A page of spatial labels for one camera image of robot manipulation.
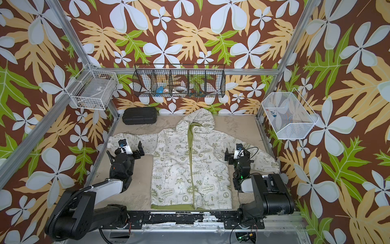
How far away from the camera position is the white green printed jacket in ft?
2.68

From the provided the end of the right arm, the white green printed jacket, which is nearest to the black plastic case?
the white green printed jacket

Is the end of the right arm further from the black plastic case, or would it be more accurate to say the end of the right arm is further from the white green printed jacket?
the black plastic case

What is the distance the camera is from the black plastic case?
3.73 ft

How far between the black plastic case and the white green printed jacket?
0.38 ft
